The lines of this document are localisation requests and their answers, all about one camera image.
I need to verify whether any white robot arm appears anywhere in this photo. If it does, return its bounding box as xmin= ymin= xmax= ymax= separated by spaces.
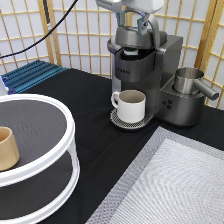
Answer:
xmin=95 ymin=0 xmax=164 ymax=35

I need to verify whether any blue ridged tray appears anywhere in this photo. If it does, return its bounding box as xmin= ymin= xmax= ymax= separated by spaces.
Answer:
xmin=2 ymin=60 xmax=66 ymax=94

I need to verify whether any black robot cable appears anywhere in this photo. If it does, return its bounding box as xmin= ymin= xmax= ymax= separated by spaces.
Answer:
xmin=0 ymin=0 xmax=80 ymax=60

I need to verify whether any wooden shoji screen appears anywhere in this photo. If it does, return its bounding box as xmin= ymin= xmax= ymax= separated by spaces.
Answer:
xmin=0 ymin=0 xmax=224 ymax=110

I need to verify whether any wooden cup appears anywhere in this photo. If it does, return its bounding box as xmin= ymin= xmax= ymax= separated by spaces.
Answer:
xmin=0 ymin=127 xmax=20 ymax=171

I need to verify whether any white green coffee pod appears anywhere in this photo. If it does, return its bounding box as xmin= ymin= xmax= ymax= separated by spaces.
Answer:
xmin=123 ymin=48 xmax=138 ymax=56

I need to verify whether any white ceramic mug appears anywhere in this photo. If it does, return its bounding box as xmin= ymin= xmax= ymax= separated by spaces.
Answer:
xmin=111 ymin=90 xmax=146 ymax=123

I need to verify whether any black tablecloth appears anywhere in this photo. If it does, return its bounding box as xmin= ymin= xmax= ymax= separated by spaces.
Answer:
xmin=23 ymin=67 xmax=224 ymax=224

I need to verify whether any grey coffee machine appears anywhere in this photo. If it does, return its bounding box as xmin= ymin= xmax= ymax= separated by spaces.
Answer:
xmin=107 ymin=15 xmax=219 ymax=130

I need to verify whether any grey woven placemat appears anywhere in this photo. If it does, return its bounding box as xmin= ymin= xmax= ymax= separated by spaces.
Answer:
xmin=85 ymin=127 xmax=224 ymax=224

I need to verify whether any white two-tier round shelf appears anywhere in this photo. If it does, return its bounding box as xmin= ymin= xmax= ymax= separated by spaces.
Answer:
xmin=0 ymin=94 xmax=80 ymax=224

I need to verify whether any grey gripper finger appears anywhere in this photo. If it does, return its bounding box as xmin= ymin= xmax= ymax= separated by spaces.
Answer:
xmin=137 ymin=12 xmax=149 ymax=35
xmin=116 ymin=10 xmax=125 ymax=26

